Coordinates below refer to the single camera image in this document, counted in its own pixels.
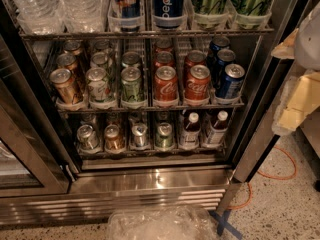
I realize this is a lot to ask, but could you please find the blue pepsi can rear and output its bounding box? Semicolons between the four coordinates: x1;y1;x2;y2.
207;35;230;59

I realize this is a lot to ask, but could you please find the dark bottle white cap left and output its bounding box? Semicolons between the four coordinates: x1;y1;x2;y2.
179;112;200;149

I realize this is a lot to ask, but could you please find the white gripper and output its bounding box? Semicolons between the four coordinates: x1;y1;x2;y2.
271;2;320;136

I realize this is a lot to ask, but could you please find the dark bottle white cap right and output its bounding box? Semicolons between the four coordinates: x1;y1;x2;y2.
204;110;228;145

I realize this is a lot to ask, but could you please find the stainless steel fridge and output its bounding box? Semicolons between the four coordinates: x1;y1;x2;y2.
0;0;318;225

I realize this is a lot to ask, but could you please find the blue pepsi can middle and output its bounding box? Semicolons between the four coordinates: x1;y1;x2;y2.
212;48;236;82

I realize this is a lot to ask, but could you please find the clear water bottle left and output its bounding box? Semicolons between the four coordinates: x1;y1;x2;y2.
13;0;64;35

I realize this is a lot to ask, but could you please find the tall red bull can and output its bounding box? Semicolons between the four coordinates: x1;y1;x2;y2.
114;0;140;32

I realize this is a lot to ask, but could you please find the tall pepsi can top shelf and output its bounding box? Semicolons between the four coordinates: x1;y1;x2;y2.
153;0;184;29

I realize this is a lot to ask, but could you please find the silver can bottom left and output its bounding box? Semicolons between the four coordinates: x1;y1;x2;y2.
77;124;99;150

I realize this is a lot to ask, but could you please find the clear water bottle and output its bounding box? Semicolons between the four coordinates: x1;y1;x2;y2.
62;0;109;33
13;0;64;35

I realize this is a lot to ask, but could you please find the dark bottle white cap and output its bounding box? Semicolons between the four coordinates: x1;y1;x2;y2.
179;112;200;149
204;110;228;145

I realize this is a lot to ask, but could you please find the glass fridge door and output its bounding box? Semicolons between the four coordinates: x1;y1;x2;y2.
0;40;69;199

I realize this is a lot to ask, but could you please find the clear plastic bag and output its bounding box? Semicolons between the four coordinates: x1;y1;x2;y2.
106;205;218;240

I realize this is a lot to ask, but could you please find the white green can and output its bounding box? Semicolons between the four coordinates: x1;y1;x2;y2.
90;52;112;71
86;67;113;102
93;40;113;54

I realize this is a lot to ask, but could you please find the blue pepsi can front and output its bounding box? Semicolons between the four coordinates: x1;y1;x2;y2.
216;63;245;99

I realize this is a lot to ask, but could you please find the green drink can right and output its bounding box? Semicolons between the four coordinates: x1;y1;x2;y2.
230;0;273;30

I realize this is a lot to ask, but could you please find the gold can front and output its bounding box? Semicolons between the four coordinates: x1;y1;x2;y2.
49;68;83;105

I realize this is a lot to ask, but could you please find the white green can middle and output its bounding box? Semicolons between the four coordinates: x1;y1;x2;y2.
90;52;112;71

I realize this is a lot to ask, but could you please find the gold can middle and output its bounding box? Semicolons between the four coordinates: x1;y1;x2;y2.
56;53;84;85

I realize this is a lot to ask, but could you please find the green drink can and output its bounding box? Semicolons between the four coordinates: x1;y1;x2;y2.
230;0;273;30
191;0;227;29

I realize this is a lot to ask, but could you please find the green drink can left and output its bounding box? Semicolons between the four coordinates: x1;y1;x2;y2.
191;0;227;29

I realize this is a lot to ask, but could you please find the white green can rear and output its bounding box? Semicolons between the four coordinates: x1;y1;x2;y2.
93;40;113;54

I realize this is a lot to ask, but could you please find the clear water bottle right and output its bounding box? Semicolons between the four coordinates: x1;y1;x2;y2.
62;0;109;33

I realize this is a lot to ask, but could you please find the green can bottom shelf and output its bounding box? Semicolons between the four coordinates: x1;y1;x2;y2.
156;122;173;148

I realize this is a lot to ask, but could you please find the blue pepsi can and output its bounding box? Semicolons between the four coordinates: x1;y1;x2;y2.
207;35;230;59
212;48;236;82
216;63;245;99

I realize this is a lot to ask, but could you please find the white green can front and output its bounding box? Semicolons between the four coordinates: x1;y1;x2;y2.
86;67;113;102

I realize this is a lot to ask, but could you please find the blue tape cross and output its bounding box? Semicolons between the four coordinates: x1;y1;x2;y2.
209;210;243;240

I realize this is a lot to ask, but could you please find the gold can rear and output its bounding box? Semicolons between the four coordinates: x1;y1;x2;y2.
63;40;84;56

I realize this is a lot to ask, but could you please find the gold can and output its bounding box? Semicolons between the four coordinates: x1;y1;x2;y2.
63;40;84;56
49;68;83;105
56;53;84;85

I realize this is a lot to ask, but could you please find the orange can bottom shelf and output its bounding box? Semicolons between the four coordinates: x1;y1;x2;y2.
104;124;125;151

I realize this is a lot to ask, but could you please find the slim silver can bottom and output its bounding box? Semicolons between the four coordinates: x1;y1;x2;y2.
131;123;147;147

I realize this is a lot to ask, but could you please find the red coke can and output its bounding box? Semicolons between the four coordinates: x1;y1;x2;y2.
154;38;173;53
184;50;206;73
185;65;211;100
154;66;178;101
154;51;175;69

